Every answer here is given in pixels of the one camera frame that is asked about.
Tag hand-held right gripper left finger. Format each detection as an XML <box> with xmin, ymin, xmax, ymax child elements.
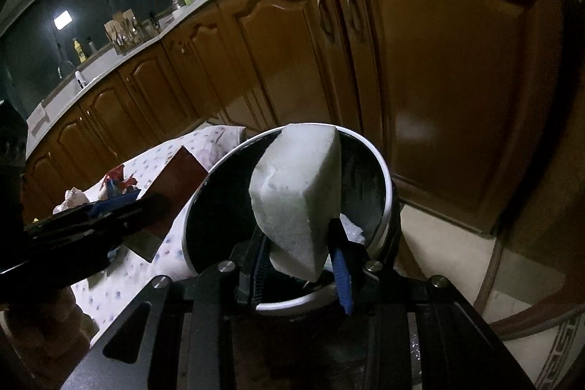
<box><xmin>59</xmin><ymin>228</ymin><xmax>270</xmax><ymax>390</ymax></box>

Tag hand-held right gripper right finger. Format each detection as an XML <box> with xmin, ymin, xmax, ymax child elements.
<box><xmin>327</xmin><ymin>216</ymin><xmax>537</xmax><ymax>390</ymax></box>

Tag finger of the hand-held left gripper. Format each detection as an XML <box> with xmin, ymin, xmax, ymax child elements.
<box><xmin>24</xmin><ymin>193</ymin><xmax>140</xmax><ymax>238</ymax></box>
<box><xmin>31</xmin><ymin>193</ymin><xmax>171</xmax><ymax>264</ymax></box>

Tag brown cardboard piece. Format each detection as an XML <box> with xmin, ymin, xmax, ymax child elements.
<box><xmin>125</xmin><ymin>145</ymin><xmax>208</xmax><ymax>265</ymax></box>

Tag black bin with silver rim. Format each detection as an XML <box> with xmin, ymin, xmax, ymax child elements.
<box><xmin>180</xmin><ymin>124</ymin><xmax>403</xmax><ymax>318</ymax></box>

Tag white foam block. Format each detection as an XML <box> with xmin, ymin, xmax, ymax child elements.
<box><xmin>248</xmin><ymin>122</ymin><xmax>343</xmax><ymax>281</ymax></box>

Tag person's left hand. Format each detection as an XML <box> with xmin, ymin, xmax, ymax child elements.
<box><xmin>4</xmin><ymin>284</ymin><xmax>100</xmax><ymax>373</ymax></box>

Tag red and blue wrapper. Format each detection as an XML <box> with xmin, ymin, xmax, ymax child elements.
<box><xmin>99</xmin><ymin>165</ymin><xmax>140</xmax><ymax>201</ymax></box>

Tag crumpled white tissue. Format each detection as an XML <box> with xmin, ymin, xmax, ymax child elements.
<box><xmin>52</xmin><ymin>188</ymin><xmax>91</xmax><ymax>215</ymax></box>

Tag dotted white tablecloth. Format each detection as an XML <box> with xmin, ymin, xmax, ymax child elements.
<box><xmin>68</xmin><ymin>125</ymin><xmax>248</xmax><ymax>345</ymax></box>

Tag white dish towel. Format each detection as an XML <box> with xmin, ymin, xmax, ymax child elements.
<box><xmin>26</xmin><ymin>102</ymin><xmax>49</xmax><ymax>132</ymax></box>

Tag metal faucet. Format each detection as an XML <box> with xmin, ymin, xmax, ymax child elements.
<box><xmin>57</xmin><ymin>60</ymin><xmax>87</xmax><ymax>89</ymax></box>

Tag wooden utensil rack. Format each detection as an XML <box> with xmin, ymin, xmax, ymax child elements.
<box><xmin>104</xmin><ymin>8</ymin><xmax>158</xmax><ymax>55</ymax></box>

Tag wooden lower kitchen cabinets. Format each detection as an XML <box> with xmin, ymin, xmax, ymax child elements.
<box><xmin>20</xmin><ymin>0</ymin><xmax>563</xmax><ymax>235</ymax></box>

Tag wooden chair frame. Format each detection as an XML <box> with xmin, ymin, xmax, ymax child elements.
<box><xmin>473</xmin><ymin>207</ymin><xmax>585</xmax><ymax>338</ymax></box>

